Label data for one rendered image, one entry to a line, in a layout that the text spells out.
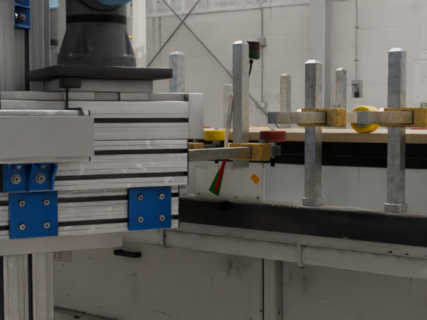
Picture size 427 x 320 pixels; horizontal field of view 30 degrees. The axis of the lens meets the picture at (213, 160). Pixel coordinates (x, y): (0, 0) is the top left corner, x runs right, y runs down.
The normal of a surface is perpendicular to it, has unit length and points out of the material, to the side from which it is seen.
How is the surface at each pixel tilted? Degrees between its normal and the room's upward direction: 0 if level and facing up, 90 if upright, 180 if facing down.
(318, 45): 90
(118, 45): 72
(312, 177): 90
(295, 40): 90
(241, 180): 90
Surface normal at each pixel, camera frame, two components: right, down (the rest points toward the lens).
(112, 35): 0.51, -0.26
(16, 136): 0.44, 0.04
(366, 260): -0.61, 0.04
